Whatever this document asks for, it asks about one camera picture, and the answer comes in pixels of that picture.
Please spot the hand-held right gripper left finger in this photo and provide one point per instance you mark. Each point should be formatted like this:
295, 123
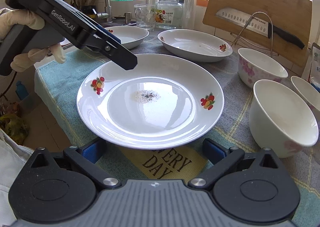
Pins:
93, 151

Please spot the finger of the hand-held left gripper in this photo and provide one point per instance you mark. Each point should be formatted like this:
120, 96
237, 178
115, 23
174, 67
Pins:
117, 53
110, 34

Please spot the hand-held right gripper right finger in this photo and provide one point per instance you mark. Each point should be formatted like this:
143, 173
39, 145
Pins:
212, 151

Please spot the white pink-floral bowl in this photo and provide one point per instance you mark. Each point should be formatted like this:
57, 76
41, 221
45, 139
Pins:
307, 92
270, 127

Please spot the large white fruit-print plate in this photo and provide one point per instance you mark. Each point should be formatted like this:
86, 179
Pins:
150, 117

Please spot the white saucer plate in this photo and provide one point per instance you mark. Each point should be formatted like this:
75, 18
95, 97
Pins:
250, 72

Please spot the person's left hand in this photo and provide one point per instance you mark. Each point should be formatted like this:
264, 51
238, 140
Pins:
20, 17

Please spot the small metal cylinder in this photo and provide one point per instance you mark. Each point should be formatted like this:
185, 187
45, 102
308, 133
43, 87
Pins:
128, 18

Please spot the clear drinking glass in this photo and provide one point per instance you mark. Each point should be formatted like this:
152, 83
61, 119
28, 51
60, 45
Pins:
145, 17

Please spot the glass jar with lid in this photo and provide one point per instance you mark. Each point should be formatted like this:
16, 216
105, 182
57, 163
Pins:
172, 14

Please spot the yellow plastic bag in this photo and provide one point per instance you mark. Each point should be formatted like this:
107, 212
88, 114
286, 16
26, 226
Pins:
15, 124

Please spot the person's white clothing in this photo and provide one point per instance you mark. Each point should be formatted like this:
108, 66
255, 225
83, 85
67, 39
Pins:
10, 167

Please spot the blue plastic bottle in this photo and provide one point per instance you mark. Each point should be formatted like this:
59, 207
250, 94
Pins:
22, 91

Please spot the white and blue salt bag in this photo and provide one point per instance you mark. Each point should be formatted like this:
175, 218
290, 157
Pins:
315, 67

